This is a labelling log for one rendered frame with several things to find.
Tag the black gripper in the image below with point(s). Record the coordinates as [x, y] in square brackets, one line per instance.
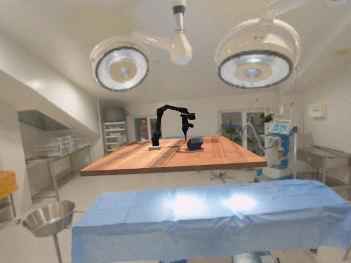
[185, 126]

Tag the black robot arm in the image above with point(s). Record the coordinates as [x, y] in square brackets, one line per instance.
[160, 111]

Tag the grey sloped panel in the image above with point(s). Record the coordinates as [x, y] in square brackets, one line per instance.
[195, 144]

